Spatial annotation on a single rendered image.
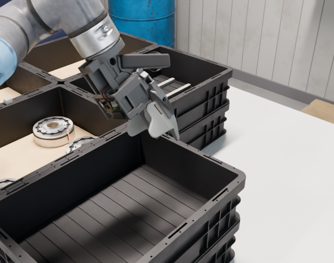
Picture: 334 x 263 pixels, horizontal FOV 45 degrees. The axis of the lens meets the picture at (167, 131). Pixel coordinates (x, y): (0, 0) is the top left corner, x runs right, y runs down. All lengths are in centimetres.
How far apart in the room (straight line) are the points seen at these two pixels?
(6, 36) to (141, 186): 46
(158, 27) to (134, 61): 242
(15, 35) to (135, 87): 21
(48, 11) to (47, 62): 81
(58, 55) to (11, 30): 87
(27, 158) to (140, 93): 42
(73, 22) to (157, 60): 17
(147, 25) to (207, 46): 64
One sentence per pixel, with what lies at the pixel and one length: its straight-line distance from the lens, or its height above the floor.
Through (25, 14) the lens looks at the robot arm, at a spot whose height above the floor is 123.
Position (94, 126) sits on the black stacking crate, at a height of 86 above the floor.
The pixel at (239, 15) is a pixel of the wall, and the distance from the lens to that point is 324.
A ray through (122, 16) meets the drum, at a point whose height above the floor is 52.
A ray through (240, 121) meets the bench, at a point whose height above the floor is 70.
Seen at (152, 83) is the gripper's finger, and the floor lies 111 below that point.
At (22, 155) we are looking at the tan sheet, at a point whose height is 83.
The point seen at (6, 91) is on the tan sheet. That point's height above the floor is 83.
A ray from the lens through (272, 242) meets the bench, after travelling 99.
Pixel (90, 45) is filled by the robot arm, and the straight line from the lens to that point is 67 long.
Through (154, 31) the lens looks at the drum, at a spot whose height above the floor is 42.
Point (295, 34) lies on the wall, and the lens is 303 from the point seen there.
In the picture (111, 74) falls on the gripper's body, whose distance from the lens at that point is 69.
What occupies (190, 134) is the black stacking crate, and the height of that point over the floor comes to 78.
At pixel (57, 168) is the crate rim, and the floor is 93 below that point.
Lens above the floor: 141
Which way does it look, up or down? 32 degrees down
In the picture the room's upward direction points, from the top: straight up
